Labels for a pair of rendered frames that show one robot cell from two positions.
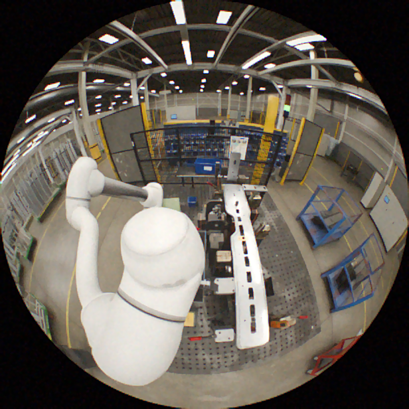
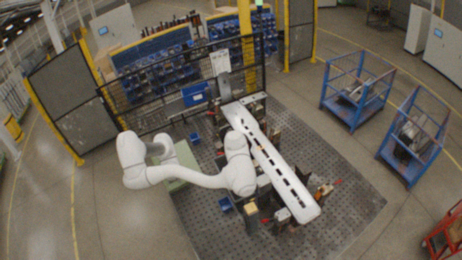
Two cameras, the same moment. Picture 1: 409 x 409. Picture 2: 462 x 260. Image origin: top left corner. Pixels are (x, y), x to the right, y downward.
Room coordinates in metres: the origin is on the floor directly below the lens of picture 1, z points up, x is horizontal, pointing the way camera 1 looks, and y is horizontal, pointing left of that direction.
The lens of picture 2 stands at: (-0.53, 0.26, 2.28)
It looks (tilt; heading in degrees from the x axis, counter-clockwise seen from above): 44 degrees down; 342
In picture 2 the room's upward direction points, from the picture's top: 10 degrees counter-clockwise
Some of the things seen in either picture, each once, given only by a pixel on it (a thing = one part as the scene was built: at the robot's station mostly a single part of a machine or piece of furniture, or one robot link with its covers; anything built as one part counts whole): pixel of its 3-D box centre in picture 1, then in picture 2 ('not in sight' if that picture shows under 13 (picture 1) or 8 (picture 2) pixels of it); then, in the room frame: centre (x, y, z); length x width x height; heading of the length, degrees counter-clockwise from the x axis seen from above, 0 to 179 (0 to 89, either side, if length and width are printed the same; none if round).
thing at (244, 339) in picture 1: (244, 241); (263, 149); (0.38, -0.28, 1.00); 1.38 x 0.22 x 0.02; 179
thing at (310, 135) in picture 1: (304, 155); (301, 26); (2.72, -2.78, 1.00); 1.04 x 0.14 x 2.00; 93
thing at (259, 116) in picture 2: (251, 209); (259, 120); (0.80, -0.49, 0.87); 0.12 x 0.09 x 0.35; 89
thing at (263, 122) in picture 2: (251, 221); (262, 132); (0.67, -0.45, 0.84); 0.11 x 0.08 x 0.29; 89
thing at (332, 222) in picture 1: (332, 216); (359, 87); (0.96, -2.63, 0.47); 1.20 x 0.80 x 0.95; 92
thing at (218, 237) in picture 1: (214, 249); not in sight; (0.37, -0.08, 0.89); 0.13 x 0.11 x 0.38; 89
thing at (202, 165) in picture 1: (208, 165); (196, 93); (1.31, -0.04, 1.09); 0.30 x 0.17 x 0.13; 83
